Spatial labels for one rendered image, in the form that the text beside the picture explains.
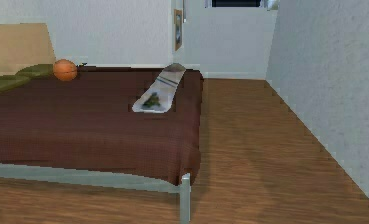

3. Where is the bed with brown cover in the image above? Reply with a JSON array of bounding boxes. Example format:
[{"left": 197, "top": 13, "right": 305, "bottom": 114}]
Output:
[{"left": 0, "top": 22, "right": 205, "bottom": 224}]

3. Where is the dark window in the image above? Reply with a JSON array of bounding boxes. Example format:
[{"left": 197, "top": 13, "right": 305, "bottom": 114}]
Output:
[{"left": 204, "top": 0, "right": 280, "bottom": 11}]

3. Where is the orange basketball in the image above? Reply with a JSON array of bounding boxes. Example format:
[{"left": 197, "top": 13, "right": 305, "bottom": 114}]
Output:
[{"left": 52, "top": 58, "right": 79, "bottom": 82}]

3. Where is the olive green pillow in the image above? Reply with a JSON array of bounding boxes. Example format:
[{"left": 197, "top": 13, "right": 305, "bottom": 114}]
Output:
[
  {"left": 15, "top": 63, "right": 57, "bottom": 80},
  {"left": 0, "top": 74, "right": 31, "bottom": 94}
]

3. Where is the wooden framed wall picture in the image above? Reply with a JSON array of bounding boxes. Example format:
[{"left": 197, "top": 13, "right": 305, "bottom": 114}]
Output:
[{"left": 173, "top": 8, "right": 184, "bottom": 52}]

